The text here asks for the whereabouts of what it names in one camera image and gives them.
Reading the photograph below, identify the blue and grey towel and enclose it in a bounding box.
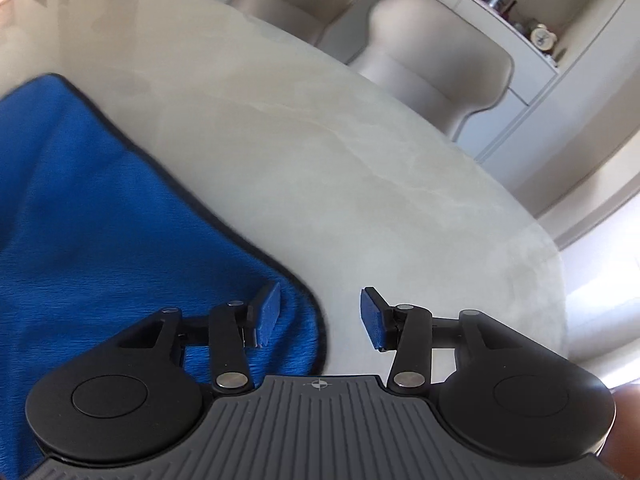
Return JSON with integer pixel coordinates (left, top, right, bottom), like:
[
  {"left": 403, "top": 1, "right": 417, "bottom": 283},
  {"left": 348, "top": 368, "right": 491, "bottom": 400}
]
[{"left": 1, "top": 74, "right": 326, "bottom": 479}]

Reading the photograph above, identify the person's right hand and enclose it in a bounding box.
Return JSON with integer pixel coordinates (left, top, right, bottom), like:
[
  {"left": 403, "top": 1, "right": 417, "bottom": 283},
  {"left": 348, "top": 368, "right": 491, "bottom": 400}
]
[{"left": 600, "top": 384, "right": 640, "bottom": 479}]

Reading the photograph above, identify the beige chair right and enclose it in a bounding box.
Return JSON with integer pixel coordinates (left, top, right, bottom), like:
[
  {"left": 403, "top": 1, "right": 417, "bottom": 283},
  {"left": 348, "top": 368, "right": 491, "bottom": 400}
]
[{"left": 348, "top": 0, "right": 514, "bottom": 141}]

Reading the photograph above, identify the small alarm clock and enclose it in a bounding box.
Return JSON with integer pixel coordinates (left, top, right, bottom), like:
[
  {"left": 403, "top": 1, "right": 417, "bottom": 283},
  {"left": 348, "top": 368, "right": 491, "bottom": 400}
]
[{"left": 529, "top": 24, "right": 558, "bottom": 53}]

